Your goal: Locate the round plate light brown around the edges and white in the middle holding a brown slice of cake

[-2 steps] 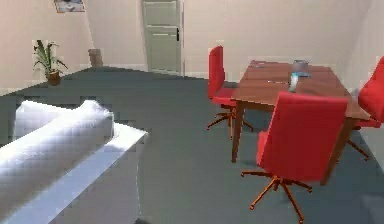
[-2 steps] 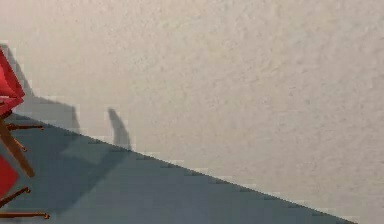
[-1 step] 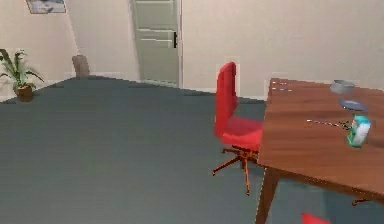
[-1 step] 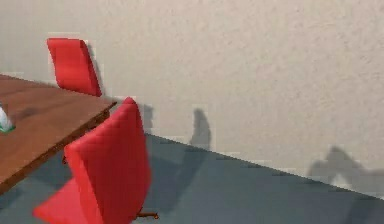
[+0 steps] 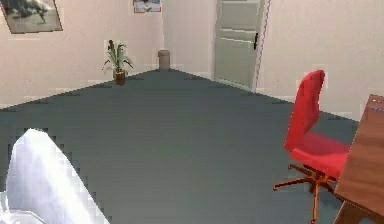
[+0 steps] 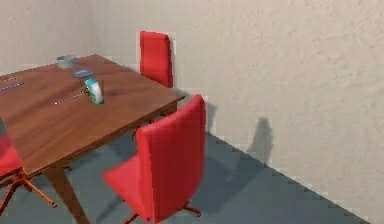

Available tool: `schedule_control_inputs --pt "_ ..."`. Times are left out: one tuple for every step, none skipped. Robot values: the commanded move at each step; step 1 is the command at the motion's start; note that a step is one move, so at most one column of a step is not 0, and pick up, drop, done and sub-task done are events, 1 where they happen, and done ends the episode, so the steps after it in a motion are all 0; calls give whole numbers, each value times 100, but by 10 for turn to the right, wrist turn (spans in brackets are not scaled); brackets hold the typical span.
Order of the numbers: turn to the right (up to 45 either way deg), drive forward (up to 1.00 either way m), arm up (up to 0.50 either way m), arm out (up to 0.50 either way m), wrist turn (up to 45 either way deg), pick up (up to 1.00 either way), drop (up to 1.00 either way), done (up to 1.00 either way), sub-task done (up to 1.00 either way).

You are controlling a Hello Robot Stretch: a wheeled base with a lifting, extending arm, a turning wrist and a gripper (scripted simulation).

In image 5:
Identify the white rounded pillow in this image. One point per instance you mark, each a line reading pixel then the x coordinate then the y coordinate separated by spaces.
pixel 43 183

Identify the grey framed wall picture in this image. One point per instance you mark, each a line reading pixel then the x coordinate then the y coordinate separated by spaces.
pixel 31 15

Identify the green potted house plant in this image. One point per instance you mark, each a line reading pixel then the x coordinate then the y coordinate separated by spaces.
pixel 117 61

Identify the brown round bin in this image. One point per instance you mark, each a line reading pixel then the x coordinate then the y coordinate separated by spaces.
pixel 164 59

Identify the pale grey room door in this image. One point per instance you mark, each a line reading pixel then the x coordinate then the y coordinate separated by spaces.
pixel 237 43

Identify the blue framed wall picture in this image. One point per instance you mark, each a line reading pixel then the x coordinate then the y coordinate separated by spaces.
pixel 147 5

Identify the brown wooden desk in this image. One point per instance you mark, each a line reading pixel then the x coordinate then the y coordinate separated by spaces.
pixel 365 166

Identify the red office chair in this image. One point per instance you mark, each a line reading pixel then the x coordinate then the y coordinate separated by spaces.
pixel 308 133

